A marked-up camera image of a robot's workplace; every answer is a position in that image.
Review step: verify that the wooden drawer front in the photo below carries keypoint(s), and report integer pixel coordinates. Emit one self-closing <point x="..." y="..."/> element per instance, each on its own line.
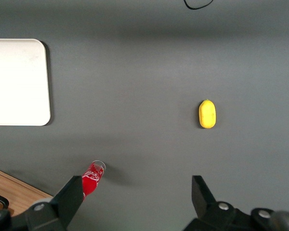
<point x="24" y="191"/>

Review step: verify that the white rectangular tray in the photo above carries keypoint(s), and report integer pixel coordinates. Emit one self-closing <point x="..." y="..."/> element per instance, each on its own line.
<point x="17" y="81"/>

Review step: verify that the red coke bottle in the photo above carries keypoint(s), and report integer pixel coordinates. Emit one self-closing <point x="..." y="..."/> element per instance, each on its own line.
<point x="92" y="176"/>

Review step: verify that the yellow lemon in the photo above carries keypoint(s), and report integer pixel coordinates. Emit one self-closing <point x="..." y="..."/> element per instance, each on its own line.
<point x="207" y="114"/>

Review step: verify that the wooden drawer cabinet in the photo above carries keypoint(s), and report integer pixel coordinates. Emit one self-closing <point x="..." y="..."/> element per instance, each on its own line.
<point x="21" y="190"/>

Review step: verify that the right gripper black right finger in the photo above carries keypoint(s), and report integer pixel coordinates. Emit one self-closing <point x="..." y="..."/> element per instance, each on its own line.
<point x="207" y="211"/>

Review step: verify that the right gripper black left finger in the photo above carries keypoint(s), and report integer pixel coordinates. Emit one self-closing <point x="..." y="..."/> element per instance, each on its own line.
<point x="65" y="204"/>

